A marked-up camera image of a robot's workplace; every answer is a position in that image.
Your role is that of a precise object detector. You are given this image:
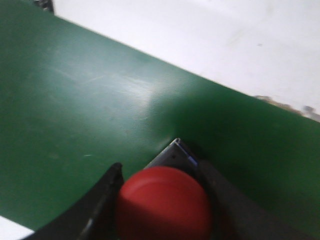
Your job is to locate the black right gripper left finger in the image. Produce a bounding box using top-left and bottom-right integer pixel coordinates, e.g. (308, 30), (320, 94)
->
(27, 162), (124, 240)

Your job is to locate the red mushroom push button switch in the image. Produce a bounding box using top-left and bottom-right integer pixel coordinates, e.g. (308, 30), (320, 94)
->
(115, 137), (213, 240)

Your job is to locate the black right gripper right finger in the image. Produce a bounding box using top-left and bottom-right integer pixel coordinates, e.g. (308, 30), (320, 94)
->
(199, 160), (315, 240)

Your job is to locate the green conveyor belt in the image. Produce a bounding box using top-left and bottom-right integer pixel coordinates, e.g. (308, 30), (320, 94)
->
(0, 0), (320, 238)

